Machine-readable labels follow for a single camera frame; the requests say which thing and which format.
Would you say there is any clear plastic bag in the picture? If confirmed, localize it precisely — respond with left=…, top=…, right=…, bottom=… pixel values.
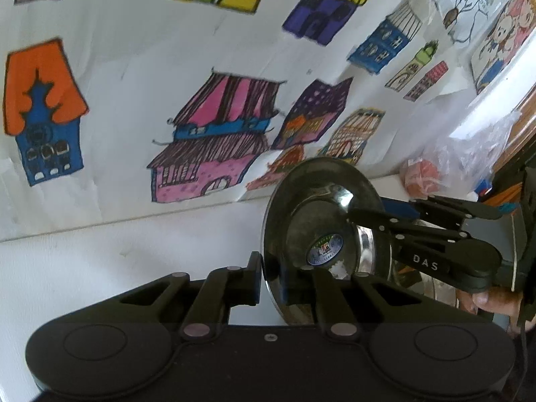
left=398, top=111, right=522, bottom=198

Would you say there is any house drawings wall poster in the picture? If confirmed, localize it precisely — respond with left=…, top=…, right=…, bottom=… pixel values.
left=0, top=0, right=474, bottom=244

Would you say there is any brown wooden door frame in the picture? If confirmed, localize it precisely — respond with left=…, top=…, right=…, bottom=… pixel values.
left=493, top=109, right=532, bottom=179

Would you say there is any person's right hand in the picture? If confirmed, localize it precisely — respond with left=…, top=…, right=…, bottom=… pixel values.
left=456, top=289, right=522, bottom=316

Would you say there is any cartoon girl wall picture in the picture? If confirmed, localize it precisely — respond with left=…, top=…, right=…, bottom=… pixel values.
left=471, top=0, right=536, bottom=95

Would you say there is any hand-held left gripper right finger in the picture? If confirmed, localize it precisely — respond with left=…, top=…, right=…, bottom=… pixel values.
left=287, top=266, right=424, bottom=343

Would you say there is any white water bottle blue lid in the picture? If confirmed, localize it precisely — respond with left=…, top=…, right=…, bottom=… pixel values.
left=471, top=178, right=497, bottom=202

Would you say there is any red food pack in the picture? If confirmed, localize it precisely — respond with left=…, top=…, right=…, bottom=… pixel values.
left=400, top=159, right=441, bottom=196

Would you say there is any steel plate with sticker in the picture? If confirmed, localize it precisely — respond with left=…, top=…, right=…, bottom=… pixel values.
left=260, top=157, right=394, bottom=326

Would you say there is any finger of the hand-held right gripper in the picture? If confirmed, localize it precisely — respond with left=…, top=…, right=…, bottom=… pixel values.
left=347, top=205, right=474, bottom=278
left=381, top=195, right=503, bottom=233

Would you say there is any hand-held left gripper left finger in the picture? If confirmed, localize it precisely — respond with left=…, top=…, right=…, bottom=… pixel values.
left=110, top=251, right=264, bottom=343

